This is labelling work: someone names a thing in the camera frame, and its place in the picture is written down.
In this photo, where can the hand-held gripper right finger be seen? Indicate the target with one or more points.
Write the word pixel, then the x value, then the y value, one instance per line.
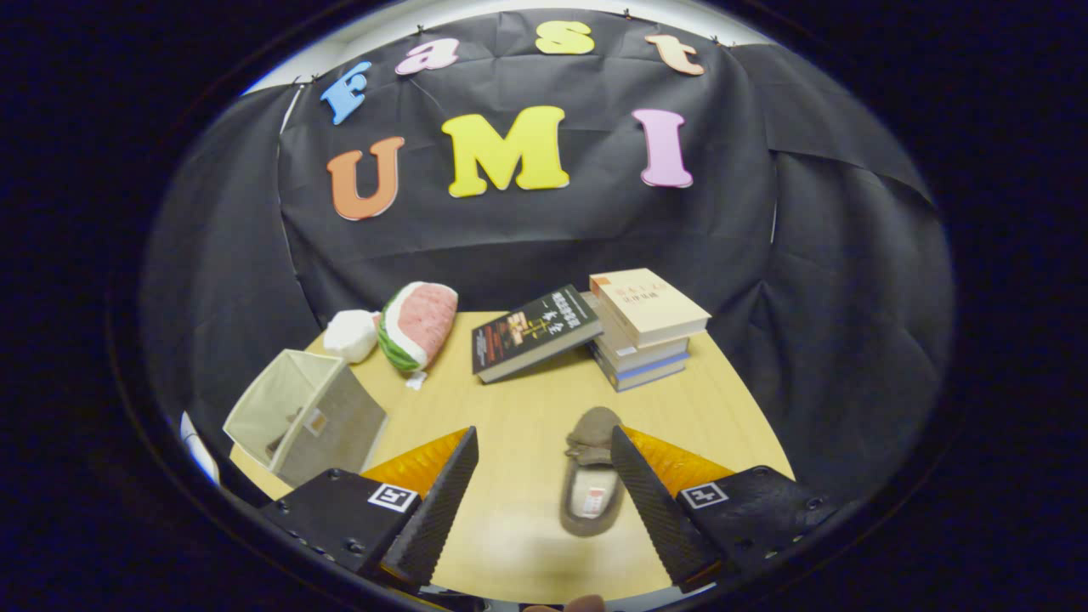
pixel 654 514

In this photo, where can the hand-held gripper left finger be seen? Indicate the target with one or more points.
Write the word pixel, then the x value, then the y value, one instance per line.
pixel 433 514

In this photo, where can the beige fabric storage box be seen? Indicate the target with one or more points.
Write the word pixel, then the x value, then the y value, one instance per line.
pixel 340 425

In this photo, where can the blue cover book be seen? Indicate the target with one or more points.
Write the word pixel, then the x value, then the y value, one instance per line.
pixel 646 371

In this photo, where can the grey white book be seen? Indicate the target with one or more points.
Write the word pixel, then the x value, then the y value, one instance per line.
pixel 642 350

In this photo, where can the watermelon slice plush toy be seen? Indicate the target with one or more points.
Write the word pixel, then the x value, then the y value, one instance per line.
pixel 421 323

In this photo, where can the white plush toy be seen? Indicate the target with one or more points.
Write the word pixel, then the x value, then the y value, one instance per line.
pixel 350 336

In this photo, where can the black paperback book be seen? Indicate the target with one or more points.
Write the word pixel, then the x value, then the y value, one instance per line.
pixel 531 336

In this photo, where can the beige cover book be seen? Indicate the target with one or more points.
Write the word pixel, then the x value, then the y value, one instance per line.
pixel 650 302

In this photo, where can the white plastic object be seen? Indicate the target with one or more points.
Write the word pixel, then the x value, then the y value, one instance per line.
pixel 200 450

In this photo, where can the black backdrop cloth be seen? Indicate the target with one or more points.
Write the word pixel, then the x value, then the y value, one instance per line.
pixel 527 246

